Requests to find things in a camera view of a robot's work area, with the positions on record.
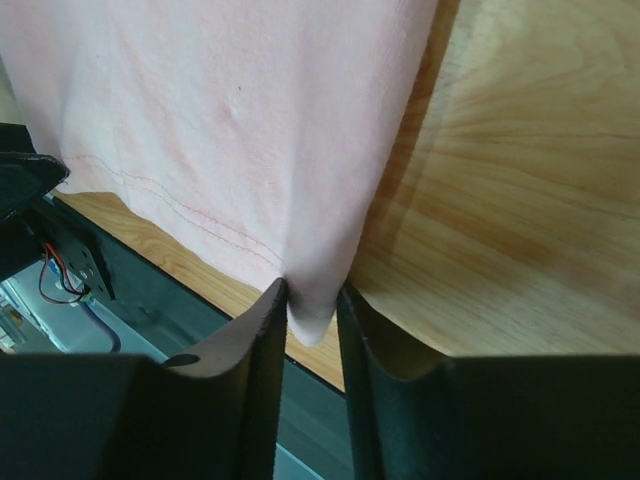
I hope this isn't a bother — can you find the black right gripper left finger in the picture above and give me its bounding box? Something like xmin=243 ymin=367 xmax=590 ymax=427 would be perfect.
xmin=1 ymin=279 xmax=287 ymax=479

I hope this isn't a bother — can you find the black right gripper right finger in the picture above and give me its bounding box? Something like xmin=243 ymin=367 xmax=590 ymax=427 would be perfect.
xmin=337 ymin=285 xmax=639 ymax=479

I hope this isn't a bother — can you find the pink t shirt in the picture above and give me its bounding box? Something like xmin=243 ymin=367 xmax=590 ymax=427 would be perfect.
xmin=1 ymin=0 xmax=437 ymax=346

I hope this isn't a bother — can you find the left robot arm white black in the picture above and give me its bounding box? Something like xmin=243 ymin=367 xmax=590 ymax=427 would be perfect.
xmin=1 ymin=123 xmax=115 ymax=301

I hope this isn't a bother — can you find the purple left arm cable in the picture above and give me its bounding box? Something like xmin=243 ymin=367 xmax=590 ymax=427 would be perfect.
xmin=82 ymin=297 xmax=122 ymax=354

